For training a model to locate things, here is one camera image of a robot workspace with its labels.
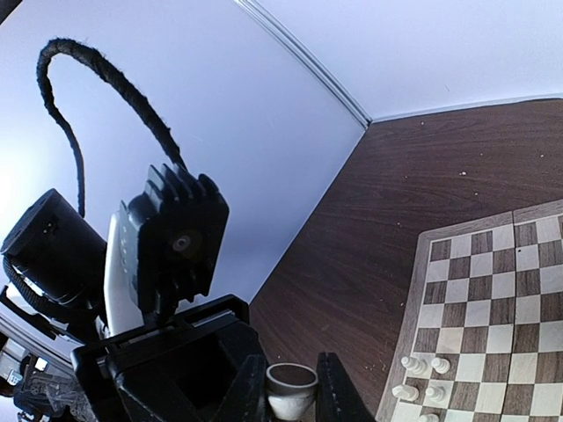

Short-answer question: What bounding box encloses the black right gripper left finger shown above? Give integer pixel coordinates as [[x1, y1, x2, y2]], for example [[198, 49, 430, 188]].
[[207, 354, 268, 421]]

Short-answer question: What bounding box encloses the white chess pawn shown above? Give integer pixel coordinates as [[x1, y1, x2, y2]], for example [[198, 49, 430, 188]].
[[430, 357, 451, 375], [425, 386, 446, 403]]

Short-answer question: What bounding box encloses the white chess piece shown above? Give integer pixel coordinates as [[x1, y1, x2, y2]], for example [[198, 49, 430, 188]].
[[266, 362, 318, 421], [418, 413, 440, 422]]

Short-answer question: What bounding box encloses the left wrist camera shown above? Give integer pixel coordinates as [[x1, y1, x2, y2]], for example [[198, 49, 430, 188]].
[[104, 165, 230, 337]]

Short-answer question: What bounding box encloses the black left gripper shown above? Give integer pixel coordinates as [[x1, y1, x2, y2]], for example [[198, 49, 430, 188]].
[[2, 189, 265, 421]]

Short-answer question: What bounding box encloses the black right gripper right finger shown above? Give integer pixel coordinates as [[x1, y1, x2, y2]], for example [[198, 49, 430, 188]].
[[315, 352, 374, 422]]

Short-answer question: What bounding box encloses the wooden chess board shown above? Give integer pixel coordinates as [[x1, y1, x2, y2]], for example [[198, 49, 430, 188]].
[[377, 201, 562, 421]]

